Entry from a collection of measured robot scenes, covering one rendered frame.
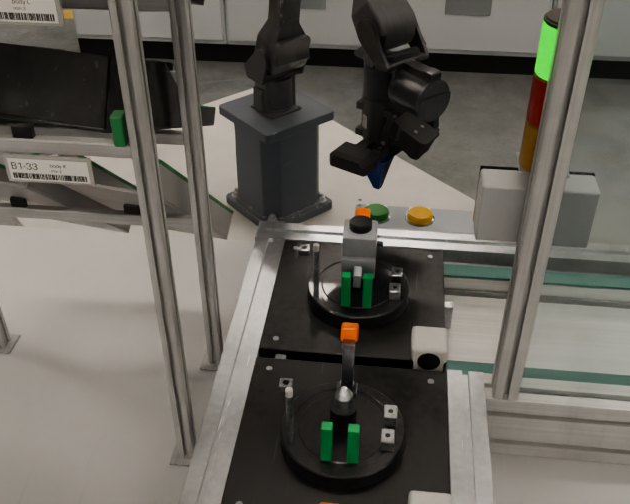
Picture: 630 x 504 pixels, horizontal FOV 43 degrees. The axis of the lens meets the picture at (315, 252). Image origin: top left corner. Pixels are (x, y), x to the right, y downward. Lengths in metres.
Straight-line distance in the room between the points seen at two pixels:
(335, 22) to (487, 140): 1.03
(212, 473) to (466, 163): 2.62
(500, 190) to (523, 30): 3.30
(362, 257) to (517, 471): 0.33
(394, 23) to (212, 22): 3.16
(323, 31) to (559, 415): 3.28
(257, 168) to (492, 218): 0.61
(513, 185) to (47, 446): 0.67
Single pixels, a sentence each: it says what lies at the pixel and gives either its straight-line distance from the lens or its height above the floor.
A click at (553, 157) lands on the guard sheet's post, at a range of 0.81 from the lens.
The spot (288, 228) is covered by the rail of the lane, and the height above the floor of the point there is 0.96.
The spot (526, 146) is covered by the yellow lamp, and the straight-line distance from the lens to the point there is 0.83.
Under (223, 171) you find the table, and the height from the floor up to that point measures 0.86.
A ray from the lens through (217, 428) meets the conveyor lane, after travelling 0.96.
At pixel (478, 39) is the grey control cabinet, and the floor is 0.19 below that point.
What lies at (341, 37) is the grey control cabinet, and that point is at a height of 0.17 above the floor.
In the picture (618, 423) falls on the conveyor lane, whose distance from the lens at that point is 1.06.
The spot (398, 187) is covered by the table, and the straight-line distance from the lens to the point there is 1.55.
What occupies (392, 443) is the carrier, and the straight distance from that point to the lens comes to 0.88.
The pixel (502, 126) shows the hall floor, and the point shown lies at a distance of 3.71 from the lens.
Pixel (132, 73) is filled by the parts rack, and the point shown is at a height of 1.39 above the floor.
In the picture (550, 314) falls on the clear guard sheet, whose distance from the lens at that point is 0.93.
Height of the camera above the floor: 1.67
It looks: 37 degrees down
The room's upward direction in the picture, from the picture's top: straight up
